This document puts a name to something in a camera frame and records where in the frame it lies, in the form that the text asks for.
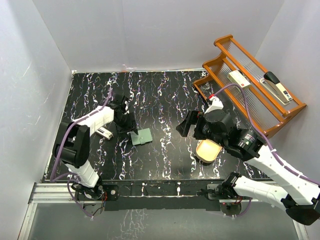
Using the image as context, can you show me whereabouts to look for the small white black stapler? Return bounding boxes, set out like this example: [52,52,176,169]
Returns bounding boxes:
[95,127,113,140]

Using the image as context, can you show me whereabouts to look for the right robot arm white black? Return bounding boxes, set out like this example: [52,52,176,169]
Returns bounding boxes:
[176,109,320,226]

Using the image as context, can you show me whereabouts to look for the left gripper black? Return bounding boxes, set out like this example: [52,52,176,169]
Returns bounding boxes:
[114,112,137,138]

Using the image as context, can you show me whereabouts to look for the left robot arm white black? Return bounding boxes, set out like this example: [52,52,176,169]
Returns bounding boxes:
[50,94,138,200]

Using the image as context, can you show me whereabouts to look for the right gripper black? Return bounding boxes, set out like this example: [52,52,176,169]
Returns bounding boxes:
[176,109,227,148]

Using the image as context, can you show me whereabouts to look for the white staples box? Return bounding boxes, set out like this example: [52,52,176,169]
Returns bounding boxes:
[227,70,251,90]

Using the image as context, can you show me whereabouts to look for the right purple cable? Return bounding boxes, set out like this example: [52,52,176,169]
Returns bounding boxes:
[214,83,320,218]

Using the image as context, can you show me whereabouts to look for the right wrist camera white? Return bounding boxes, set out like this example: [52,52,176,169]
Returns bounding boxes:
[205,94,224,113]

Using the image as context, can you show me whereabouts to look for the white black stapler on rack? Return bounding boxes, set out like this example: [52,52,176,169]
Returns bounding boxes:
[259,71,293,105]

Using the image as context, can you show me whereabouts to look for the green card holder wallet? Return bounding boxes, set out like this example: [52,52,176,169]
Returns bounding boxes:
[130,128,153,146]

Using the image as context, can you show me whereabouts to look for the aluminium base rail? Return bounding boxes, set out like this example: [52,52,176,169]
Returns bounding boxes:
[26,180,309,240]

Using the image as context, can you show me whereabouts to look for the beige oval tray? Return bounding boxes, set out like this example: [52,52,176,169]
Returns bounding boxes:
[195,139,222,164]

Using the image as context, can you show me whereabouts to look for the orange wooden shelf rack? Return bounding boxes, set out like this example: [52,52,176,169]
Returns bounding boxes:
[193,34,307,138]

